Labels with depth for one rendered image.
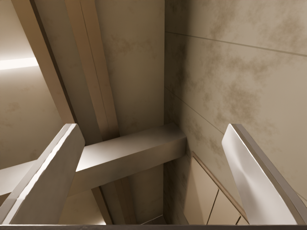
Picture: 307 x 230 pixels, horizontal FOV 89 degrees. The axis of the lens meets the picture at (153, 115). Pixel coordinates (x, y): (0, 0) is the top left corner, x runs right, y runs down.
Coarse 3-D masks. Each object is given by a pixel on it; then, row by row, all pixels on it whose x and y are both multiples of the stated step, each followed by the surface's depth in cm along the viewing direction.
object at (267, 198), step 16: (240, 128) 10; (224, 144) 11; (240, 144) 9; (256, 144) 9; (240, 160) 9; (256, 160) 8; (240, 176) 9; (256, 176) 8; (272, 176) 7; (240, 192) 9; (256, 192) 8; (272, 192) 7; (288, 192) 6; (256, 208) 8; (272, 208) 7; (288, 208) 6; (304, 208) 6; (256, 224) 8; (272, 224) 7; (288, 224) 6; (304, 224) 5
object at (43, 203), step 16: (64, 128) 10; (64, 144) 9; (80, 144) 11; (48, 160) 8; (64, 160) 9; (32, 176) 7; (48, 176) 7; (64, 176) 9; (16, 192) 6; (32, 192) 6; (48, 192) 7; (64, 192) 9; (0, 208) 6; (16, 208) 6; (32, 208) 6; (48, 208) 7; (0, 224) 5; (16, 224) 6; (32, 224) 6; (48, 224) 7
